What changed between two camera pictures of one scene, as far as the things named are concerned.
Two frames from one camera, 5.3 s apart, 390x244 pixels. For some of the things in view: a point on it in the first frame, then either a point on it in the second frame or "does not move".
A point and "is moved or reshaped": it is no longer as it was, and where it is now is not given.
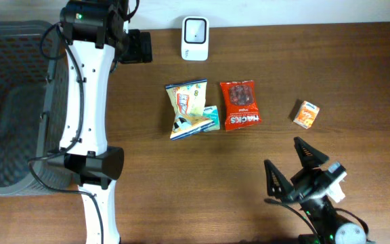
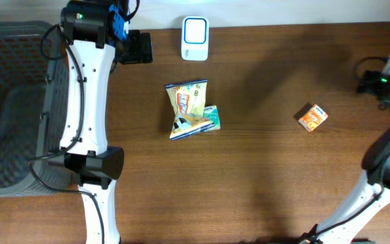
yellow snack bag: x=187 y=101 does not move
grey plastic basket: x=21 y=75 does not move
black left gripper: x=142 y=48 does not move
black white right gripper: x=282 y=187 -> x=372 y=84
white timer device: x=195 y=42 does not move
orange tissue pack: x=306 y=114 is moved or reshaped
